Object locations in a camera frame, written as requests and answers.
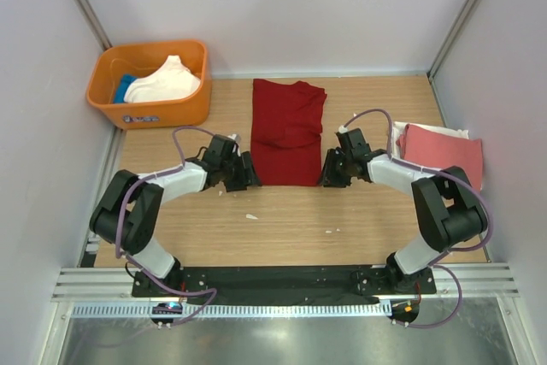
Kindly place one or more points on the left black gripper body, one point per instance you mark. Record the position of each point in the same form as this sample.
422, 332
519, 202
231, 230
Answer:
232, 167

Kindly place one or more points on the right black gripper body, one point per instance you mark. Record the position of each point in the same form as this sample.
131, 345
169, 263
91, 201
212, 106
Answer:
344, 161

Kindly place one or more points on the pink t shirt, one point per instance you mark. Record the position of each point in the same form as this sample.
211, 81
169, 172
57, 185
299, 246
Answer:
434, 150

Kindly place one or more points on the white t shirt in bin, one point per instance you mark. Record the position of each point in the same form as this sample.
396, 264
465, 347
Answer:
171, 81

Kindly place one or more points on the slotted cable duct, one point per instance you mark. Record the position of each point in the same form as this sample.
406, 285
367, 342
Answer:
157, 310

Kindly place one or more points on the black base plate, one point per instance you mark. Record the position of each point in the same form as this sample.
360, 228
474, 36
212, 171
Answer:
299, 286

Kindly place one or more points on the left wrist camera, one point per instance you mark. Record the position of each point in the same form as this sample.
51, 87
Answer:
235, 138

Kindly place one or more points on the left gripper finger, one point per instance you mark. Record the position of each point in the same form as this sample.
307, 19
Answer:
250, 175
236, 183

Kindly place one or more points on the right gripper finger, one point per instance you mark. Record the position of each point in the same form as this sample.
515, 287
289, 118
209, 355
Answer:
328, 176
339, 178

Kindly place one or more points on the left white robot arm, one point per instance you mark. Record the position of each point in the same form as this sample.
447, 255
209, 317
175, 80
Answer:
127, 212

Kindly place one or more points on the dark red t shirt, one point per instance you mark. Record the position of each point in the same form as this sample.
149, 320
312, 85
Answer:
286, 132

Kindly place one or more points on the right aluminium frame post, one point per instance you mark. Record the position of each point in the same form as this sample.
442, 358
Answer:
462, 19

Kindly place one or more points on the white t shirt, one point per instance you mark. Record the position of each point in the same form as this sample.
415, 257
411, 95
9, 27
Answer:
171, 81
399, 129

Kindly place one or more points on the blue t shirt in bin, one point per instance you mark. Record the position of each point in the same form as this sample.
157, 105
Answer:
121, 90

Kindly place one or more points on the orange plastic bin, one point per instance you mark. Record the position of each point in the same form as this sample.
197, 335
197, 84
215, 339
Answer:
143, 59

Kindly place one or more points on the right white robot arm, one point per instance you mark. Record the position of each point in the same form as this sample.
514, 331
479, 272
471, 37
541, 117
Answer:
447, 208

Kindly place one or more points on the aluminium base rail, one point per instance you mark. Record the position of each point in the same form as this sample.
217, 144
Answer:
486, 279

